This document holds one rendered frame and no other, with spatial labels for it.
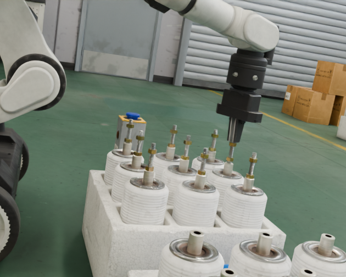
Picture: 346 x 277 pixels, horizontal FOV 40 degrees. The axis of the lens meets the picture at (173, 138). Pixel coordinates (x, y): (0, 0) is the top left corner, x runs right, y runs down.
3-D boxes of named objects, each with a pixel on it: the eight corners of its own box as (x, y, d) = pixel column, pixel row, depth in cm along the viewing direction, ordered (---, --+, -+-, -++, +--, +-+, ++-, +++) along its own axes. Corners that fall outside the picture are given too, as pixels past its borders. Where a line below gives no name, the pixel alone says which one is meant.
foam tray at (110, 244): (101, 311, 96) (112, 228, 93) (81, 230, 133) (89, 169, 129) (270, 308, 108) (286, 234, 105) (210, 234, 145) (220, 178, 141)
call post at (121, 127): (107, 223, 141) (122, 121, 135) (104, 214, 147) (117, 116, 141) (130, 223, 143) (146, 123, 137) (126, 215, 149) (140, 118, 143)
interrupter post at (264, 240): (258, 257, 74) (263, 237, 74) (251, 250, 76) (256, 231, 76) (272, 257, 75) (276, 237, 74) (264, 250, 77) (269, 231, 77)
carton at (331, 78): (349, 97, 462) (356, 66, 456) (328, 94, 454) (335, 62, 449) (331, 92, 490) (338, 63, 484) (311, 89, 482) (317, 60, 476)
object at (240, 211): (205, 261, 110) (218, 187, 107) (223, 250, 118) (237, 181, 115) (241, 277, 105) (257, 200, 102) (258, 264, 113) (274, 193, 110)
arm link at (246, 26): (274, 55, 110) (233, 33, 102) (249, 51, 117) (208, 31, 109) (284, 28, 109) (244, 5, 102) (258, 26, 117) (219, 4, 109)
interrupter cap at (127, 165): (156, 173, 110) (156, 171, 110) (126, 173, 107) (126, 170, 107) (144, 164, 117) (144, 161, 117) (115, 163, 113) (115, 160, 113)
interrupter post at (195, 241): (188, 256, 70) (192, 236, 70) (183, 249, 73) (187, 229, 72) (203, 256, 71) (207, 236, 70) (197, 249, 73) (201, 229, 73)
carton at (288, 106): (305, 115, 520) (311, 88, 515) (316, 119, 498) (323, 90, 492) (280, 111, 513) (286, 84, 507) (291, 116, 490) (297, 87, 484)
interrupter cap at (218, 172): (208, 169, 122) (208, 166, 122) (236, 172, 124) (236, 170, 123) (216, 178, 115) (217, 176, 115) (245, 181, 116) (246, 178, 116)
